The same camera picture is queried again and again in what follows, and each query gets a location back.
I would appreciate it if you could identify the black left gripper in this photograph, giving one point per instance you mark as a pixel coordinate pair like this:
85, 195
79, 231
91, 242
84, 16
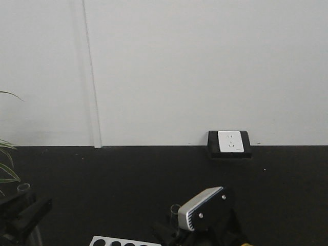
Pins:
21, 214

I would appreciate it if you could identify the white wall power socket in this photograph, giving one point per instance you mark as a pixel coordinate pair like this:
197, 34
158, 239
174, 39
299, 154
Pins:
230, 141

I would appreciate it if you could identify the black socket mounting box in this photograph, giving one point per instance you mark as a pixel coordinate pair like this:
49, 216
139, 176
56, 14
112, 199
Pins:
214, 151

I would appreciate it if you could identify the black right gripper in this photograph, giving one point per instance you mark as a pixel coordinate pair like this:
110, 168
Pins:
215, 223

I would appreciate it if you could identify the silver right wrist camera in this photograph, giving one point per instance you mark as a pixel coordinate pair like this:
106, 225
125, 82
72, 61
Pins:
186, 211

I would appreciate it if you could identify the short clear test tube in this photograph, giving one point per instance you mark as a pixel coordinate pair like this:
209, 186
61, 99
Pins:
23, 187

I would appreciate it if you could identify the tall clear test tube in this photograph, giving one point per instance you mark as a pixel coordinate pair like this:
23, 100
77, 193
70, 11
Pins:
174, 218

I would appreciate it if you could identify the white test tube rack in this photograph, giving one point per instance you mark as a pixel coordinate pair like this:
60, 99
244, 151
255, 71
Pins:
102, 240

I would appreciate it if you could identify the white wall cable duct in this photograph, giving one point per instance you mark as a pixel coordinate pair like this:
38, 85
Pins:
92, 97

